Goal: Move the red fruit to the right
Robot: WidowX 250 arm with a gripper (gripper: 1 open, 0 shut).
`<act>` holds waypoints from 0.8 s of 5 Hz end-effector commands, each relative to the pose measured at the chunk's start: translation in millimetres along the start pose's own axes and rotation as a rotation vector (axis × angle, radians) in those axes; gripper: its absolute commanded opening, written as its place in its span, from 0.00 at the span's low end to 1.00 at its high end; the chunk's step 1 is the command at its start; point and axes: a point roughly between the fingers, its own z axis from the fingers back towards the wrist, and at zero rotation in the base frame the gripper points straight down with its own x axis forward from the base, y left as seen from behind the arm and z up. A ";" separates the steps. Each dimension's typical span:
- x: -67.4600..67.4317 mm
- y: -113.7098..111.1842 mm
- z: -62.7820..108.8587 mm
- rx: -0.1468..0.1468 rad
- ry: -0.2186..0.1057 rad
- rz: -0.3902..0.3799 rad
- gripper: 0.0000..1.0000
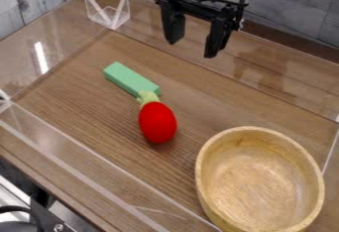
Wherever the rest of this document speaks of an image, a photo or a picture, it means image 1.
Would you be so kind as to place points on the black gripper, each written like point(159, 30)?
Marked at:
point(224, 22)

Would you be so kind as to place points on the clear acrylic enclosure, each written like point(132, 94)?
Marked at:
point(68, 123)

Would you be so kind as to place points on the red toy fruit green stem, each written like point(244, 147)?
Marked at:
point(156, 119)

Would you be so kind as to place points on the black metal bracket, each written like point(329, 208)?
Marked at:
point(52, 223)

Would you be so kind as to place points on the green rectangular block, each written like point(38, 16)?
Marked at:
point(130, 80)

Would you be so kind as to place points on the wooden bowl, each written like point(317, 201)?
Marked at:
point(259, 182)

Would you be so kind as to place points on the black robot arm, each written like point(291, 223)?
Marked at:
point(194, 11)

